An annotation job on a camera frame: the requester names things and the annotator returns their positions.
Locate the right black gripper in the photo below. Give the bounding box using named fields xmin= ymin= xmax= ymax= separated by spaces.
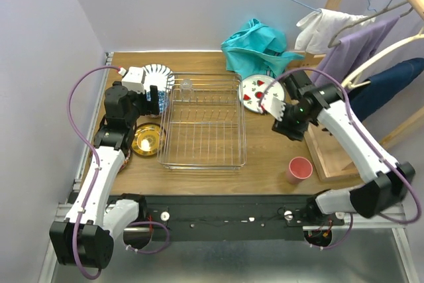
xmin=271 ymin=99 xmax=311 ymax=142

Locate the blue patterned bowl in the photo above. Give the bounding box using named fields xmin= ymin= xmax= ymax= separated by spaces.
xmin=146 ymin=91 xmax=169 ymax=118

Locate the clear glass cup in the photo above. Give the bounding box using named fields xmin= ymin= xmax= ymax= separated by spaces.
xmin=180 ymin=79 xmax=193 ymax=101

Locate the pink plastic cup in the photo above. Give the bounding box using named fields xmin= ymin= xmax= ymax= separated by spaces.
xmin=286 ymin=156 xmax=313 ymax=184

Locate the wire dish rack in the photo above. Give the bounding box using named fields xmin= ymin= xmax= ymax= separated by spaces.
xmin=158 ymin=72 xmax=246 ymax=170

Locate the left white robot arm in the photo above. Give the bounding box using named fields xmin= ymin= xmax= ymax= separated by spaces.
xmin=49 ymin=80 xmax=159 ymax=269

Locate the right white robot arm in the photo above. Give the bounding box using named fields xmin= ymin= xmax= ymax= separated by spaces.
xmin=258 ymin=79 xmax=416 ymax=225

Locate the white blue striped plate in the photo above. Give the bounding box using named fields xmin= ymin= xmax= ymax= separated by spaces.
xmin=142 ymin=64 xmax=175 ymax=92

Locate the gold black plate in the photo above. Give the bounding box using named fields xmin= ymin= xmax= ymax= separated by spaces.
xmin=131 ymin=123 xmax=166 ymax=157

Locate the white watermelon plate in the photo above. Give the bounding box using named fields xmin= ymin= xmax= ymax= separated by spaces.
xmin=238 ymin=75 xmax=285 ymax=114

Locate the red floral bowl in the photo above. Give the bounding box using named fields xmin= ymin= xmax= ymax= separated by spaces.
xmin=89 ymin=150 xmax=133 ymax=173

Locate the cream plastic hanger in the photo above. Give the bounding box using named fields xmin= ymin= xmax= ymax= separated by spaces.
xmin=341 ymin=27 xmax=423 ymax=89

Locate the purple garment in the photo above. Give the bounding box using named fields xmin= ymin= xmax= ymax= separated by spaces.
xmin=317 ymin=15 xmax=400 ymax=83

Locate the teal cloth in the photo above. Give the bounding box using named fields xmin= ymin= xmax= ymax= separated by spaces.
xmin=221 ymin=19 xmax=303 ymax=79

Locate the white garment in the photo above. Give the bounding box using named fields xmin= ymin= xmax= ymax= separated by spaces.
xmin=294 ymin=9 xmax=376 ymax=54

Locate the navy garment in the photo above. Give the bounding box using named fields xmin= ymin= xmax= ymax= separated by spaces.
xmin=348 ymin=58 xmax=423 ymax=121

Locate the grey metal hanger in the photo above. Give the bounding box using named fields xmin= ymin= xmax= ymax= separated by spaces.
xmin=327 ymin=0 xmax=409 ymax=48

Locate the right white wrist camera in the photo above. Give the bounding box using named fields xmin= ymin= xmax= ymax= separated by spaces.
xmin=261 ymin=96 xmax=287 ymax=121

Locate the wooden clothes rack frame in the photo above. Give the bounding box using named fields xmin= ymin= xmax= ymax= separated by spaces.
xmin=305 ymin=0 xmax=423 ymax=182

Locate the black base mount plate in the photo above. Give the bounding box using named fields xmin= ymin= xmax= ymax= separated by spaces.
xmin=123 ymin=195 xmax=344 ymax=247

